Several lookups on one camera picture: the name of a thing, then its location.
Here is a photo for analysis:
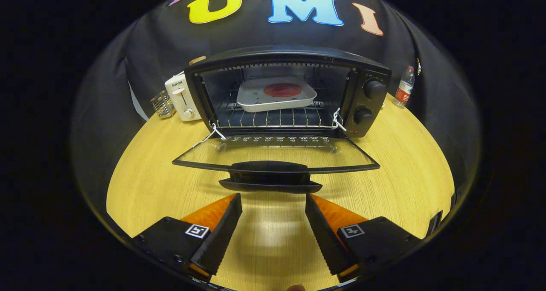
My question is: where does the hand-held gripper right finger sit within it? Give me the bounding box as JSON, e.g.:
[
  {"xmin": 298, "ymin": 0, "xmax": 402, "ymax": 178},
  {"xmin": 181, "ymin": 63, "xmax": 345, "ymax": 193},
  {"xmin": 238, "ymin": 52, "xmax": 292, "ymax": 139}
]
[{"xmin": 305, "ymin": 193, "xmax": 423, "ymax": 283}]

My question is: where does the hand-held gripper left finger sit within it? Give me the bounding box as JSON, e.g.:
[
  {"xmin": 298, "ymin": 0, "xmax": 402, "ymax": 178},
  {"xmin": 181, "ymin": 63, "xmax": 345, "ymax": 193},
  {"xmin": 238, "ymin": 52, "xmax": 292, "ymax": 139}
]
[{"xmin": 132, "ymin": 193, "xmax": 243, "ymax": 282}]

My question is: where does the toaster oven glass door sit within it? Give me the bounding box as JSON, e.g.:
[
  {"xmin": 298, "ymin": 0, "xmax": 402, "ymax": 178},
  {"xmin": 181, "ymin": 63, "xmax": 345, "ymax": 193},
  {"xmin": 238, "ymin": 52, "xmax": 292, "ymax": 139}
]
[{"xmin": 172, "ymin": 131, "xmax": 381, "ymax": 194}]

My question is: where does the white square plate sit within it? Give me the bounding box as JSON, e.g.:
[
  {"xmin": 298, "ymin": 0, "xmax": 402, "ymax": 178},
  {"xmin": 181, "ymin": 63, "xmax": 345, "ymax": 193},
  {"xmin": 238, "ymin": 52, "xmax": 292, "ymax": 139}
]
[{"xmin": 236, "ymin": 76, "xmax": 318, "ymax": 113}]

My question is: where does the pink ham slice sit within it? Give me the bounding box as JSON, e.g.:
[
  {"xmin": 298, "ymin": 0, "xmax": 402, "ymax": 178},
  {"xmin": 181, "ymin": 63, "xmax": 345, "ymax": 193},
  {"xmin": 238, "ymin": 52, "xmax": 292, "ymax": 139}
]
[{"xmin": 263, "ymin": 83, "xmax": 302, "ymax": 98}]

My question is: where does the black toaster oven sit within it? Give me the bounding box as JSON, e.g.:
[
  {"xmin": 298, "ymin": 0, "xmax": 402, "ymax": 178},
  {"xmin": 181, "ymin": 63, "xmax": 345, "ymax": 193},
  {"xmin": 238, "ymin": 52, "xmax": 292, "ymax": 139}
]
[{"xmin": 172, "ymin": 45, "xmax": 392, "ymax": 194}]

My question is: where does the black oven knob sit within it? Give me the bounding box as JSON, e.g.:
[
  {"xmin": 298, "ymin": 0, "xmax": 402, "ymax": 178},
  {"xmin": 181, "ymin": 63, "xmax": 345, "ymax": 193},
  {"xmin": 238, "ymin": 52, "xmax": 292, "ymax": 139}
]
[
  {"xmin": 363, "ymin": 79, "xmax": 387, "ymax": 99},
  {"xmin": 353, "ymin": 108, "xmax": 374, "ymax": 125}
]

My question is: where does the white pop-up toaster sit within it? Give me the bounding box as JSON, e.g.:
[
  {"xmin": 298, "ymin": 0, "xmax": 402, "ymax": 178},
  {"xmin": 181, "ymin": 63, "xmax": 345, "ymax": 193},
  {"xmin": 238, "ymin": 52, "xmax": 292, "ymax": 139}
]
[{"xmin": 164, "ymin": 71, "xmax": 202, "ymax": 122}]

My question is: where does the red label water bottle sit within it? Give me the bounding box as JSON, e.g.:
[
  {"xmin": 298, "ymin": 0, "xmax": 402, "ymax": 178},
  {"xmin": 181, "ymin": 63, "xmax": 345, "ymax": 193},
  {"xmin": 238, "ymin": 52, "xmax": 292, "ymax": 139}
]
[{"xmin": 393, "ymin": 66, "xmax": 415, "ymax": 109}]

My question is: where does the wire oven rack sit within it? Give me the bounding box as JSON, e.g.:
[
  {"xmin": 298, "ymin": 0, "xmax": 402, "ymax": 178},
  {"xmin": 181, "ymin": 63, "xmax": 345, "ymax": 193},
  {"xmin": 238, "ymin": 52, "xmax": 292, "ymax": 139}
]
[{"xmin": 212, "ymin": 98, "xmax": 343, "ymax": 129}]

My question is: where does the metal wire holder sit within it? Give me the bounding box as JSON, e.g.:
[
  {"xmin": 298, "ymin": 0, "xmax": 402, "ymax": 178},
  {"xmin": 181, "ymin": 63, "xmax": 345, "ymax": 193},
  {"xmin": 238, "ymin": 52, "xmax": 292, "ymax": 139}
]
[{"xmin": 150, "ymin": 89, "xmax": 176, "ymax": 119}]

